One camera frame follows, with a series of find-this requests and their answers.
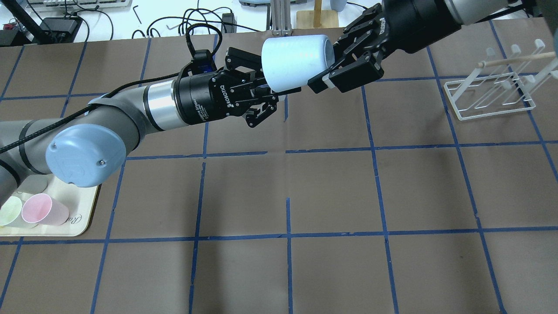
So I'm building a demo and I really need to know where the light blue ikea cup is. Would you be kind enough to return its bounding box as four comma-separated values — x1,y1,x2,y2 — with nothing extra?
261,34,334,92

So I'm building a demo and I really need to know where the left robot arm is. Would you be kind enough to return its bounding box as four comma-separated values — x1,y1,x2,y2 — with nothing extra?
0,48,278,204

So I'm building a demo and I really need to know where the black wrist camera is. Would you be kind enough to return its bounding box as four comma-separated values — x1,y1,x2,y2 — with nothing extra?
190,49,217,75

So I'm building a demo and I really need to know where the pink plastic cup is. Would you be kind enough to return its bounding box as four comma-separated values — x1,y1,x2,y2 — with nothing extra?
21,193,70,226

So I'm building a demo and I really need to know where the pale green plastic cup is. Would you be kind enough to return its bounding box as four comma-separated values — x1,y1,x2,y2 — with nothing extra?
0,195,26,227

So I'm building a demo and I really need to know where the white cup rack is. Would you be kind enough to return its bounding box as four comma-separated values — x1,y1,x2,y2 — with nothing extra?
444,38,557,121

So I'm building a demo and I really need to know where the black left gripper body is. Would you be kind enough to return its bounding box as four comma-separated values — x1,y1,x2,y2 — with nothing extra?
174,72,245,125

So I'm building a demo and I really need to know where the cream plastic tray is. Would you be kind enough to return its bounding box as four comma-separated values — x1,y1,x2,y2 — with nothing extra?
0,174,100,237

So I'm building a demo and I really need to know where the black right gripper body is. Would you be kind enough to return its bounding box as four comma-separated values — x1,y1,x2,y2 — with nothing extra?
378,0,463,55

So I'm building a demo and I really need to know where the black power adapter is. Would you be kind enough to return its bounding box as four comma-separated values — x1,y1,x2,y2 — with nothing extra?
40,17,82,42

